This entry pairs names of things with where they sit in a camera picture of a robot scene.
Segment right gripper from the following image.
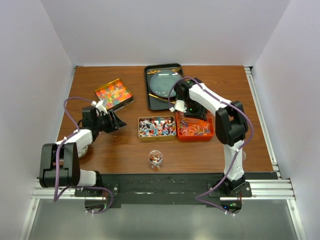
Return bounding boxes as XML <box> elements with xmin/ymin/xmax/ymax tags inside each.
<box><xmin>183</xmin><ymin>98</ymin><xmax>208</xmax><ymax>121</ymax></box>

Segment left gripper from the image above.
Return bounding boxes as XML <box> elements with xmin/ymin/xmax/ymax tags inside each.
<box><xmin>94</xmin><ymin>109</ymin><xmax>126</xmax><ymax>134</ymax></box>

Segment orange tray of lollipops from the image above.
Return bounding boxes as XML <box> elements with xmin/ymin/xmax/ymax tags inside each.
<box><xmin>175</xmin><ymin>112</ymin><xmax>215</xmax><ymax>142</ymax></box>

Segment gold tin of gummy candies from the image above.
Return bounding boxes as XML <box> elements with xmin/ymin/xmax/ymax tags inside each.
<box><xmin>94</xmin><ymin>78</ymin><xmax>134</xmax><ymax>111</ymax></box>

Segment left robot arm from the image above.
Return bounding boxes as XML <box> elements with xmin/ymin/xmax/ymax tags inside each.
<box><xmin>38</xmin><ymin>106</ymin><xmax>127</xmax><ymax>201</ymax></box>

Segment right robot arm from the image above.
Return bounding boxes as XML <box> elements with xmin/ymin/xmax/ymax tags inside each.
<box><xmin>169</xmin><ymin>77</ymin><xmax>254</xmax><ymax>197</ymax></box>

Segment gold knife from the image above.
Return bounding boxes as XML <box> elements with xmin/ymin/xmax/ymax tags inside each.
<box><xmin>148</xmin><ymin>93</ymin><xmax>176</xmax><ymax>104</ymax></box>

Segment black serving tray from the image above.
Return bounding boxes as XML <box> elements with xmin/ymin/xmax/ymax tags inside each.
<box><xmin>144</xmin><ymin>63</ymin><xmax>184</xmax><ymax>111</ymax></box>

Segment blue-grey ceramic plate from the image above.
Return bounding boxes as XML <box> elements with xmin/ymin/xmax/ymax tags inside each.
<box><xmin>149</xmin><ymin>70</ymin><xmax>182</xmax><ymax>98</ymax></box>

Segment silver patterned bowl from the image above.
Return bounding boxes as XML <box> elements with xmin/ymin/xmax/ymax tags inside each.
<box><xmin>78</xmin><ymin>145</ymin><xmax>89</xmax><ymax>159</ymax></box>

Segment clear glass jar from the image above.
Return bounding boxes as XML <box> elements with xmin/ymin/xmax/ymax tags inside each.
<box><xmin>148</xmin><ymin>150</ymin><xmax>163</xmax><ymax>170</ymax></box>

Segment gold fork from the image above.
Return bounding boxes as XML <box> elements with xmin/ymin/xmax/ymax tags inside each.
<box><xmin>146</xmin><ymin>66</ymin><xmax>182</xmax><ymax>75</ymax></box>

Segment clear round jar lid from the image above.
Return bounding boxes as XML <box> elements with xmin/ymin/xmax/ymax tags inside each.
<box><xmin>242</xmin><ymin>150</ymin><xmax>247</xmax><ymax>161</ymax></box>

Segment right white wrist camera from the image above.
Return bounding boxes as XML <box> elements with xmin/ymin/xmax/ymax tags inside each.
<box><xmin>169</xmin><ymin>99</ymin><xmax>187</xmax><ymax>113</ymax></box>

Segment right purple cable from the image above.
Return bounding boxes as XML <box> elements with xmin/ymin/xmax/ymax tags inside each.
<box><xmin>167</xmin><ymin>76</ymin><xmax>255</xmax><ymax>213</ymax></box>

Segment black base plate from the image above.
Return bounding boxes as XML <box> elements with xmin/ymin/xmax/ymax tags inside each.
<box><xmin>60</xmin><ymin>172</ymin><xmax>278</xmax><ymax>211</ymax></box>

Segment aluminium frame rail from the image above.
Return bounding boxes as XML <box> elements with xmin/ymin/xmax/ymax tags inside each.
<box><xmin>23</xmin><ymin>66</ymin><xmax>302</xmax><ymax>240</ymax></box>

